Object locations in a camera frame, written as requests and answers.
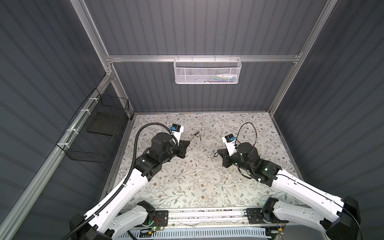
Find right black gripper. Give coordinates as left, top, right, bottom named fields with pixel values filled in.
left=216, top=147, right=251, bottom=174

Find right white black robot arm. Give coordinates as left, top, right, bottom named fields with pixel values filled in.
left=217, top=135, right=363, bottom=240

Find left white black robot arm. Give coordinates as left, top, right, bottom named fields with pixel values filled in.
left=64, top=126, right=190, bottom=240

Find floral patterned table mat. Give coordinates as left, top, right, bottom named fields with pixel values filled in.
left=113, top=113, right=299, bottom=209

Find markers in white basket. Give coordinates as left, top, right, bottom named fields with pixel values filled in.
left=194, top=74, right=239, bottom=84

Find black corrugated cable conduit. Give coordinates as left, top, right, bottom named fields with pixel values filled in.
left=61, top=122, right=179, bottom=240

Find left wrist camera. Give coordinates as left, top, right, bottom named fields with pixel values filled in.
left=171, top=124, right=184, bottom=145

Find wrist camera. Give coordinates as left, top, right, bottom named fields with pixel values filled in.
left=222, top=134, right=237, bottom=156
left=171, top=124, right=184, bottom=145

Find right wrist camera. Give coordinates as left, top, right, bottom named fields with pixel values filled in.
left=222, top=134, right=237, bottom=156

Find thin black camera cable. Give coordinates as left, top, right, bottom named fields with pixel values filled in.
left=235, top=121, right=258, bottom=148

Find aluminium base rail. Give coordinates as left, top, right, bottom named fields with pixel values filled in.
left=86, top=205, right=331, bottom=230

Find white wire mesh basket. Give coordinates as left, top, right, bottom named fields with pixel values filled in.
left=173, top=58, right=242, bottom=85

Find white slotted cable duct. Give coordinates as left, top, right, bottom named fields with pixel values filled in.
left=118, top=227, right=272, bottom=240

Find black wire mesh basket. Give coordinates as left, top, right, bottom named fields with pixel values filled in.
left=57, top=89, right=130, bottom=164

